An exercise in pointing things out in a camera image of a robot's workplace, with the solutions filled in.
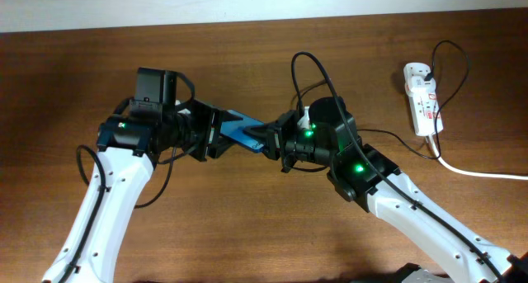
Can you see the white USB charger adapter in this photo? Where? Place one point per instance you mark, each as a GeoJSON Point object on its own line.
{"type": "Point", "coordinates": [417, 86]}

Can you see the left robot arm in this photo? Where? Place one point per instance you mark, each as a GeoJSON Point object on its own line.
{"type": "Point", "coordinates": [129, 145]}

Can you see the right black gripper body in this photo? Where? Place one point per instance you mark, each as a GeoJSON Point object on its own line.
{"type": "Point", "coordinates": [294, 143]}

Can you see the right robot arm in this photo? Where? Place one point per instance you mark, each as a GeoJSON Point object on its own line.
{"type": "Point", "coordinates": [326, 136]}

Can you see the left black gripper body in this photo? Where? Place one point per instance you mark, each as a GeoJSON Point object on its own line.
{"type": "Point", "coordinates": [204, 126]}

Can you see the blue Galaxy smartphone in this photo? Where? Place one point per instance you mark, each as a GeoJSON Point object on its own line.
{"type": "Point", "coordinates": [233, 128]}

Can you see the white power strip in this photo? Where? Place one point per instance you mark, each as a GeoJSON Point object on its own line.
{"type": "Point", "coordinates": [424, 108]}

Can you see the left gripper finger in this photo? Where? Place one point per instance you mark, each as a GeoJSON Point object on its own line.
{"type": "Point", "coordinates": [226, 116]}
{"type": "Point", "coordinates": [221, 145]}

